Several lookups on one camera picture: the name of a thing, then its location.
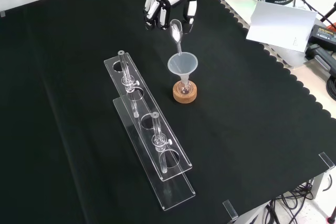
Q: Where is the coiled black cable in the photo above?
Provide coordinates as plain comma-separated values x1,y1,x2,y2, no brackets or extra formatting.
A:
326,75,336,99

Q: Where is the black power adapter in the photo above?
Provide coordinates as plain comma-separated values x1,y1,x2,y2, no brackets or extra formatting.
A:
308,24,336,52

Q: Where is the cork ring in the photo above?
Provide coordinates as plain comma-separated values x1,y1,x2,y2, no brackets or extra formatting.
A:
172,80,198,104

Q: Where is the white folded paper sheet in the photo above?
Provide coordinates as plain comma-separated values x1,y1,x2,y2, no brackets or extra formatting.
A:
246,0,319,53

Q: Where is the black bench cloth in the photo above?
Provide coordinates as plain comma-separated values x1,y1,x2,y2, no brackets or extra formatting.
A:
0,0,336,224

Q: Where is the clear plastic funnel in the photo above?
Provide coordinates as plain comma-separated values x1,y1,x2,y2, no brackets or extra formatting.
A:
167,52,199,91

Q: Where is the black floor cable bundle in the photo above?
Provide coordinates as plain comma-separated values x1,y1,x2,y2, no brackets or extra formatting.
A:
261,178,332,224

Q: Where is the clear acrylic funnel stand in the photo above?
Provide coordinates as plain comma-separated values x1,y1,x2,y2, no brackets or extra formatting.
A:
103,50,196,211

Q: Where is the black hand tool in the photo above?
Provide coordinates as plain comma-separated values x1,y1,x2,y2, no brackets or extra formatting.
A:
305,42,336,76

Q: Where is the round-bottom glass flask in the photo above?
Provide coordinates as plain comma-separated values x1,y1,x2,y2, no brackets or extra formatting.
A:
176,76,194,97

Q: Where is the clear acrylic cloth clamp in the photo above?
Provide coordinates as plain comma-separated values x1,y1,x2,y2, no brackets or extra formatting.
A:
318,152,336,173
222,199,239,222

